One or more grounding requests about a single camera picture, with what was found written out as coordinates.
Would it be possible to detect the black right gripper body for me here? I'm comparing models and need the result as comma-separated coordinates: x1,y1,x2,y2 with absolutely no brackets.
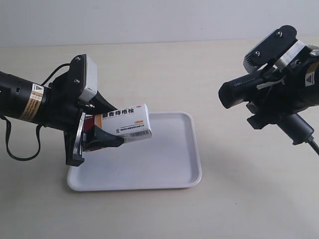
246,60,312,129

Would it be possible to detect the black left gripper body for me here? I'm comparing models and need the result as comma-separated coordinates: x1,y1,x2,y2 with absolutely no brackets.
49,69,85,166

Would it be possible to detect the black handheld barcode scanner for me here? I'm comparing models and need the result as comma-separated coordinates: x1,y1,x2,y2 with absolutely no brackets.
218,70,315,146

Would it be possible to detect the white red medicine box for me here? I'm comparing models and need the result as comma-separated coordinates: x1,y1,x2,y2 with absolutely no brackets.
83,104,152,150

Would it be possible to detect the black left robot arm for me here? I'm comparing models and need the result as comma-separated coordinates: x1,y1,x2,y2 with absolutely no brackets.
0,69,124,166

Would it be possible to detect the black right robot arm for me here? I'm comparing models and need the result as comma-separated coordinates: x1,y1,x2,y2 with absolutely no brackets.
246,45,319,129

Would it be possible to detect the white plastic tray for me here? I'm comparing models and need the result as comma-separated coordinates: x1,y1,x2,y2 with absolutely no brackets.
67,112,202,192

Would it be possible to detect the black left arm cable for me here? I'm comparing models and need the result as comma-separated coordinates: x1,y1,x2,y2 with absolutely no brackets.
4,63,72,161

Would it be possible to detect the black scanner cable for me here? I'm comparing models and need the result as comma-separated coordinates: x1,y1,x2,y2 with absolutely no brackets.
308,135,319,156

